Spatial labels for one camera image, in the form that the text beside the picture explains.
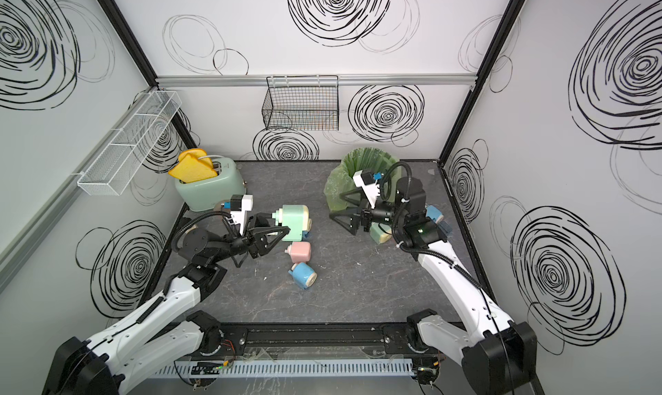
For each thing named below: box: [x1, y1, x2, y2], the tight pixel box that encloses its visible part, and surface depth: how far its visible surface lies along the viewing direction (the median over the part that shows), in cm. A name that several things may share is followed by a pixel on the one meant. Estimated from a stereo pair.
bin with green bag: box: [324, 146, 400, 213], surface depth 93 cm
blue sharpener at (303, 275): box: [287, 262, 319, 290], surface depth 82 cm
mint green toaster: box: [174, 156, 247, 212], surface depth 98 cm
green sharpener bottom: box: [272, 204, 313, 242], surface depth 61 cm
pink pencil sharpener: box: [284, 241, 312, 264], surface depth 86 cm
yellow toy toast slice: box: [168, 148, 219, 184], surface depth 94 cm
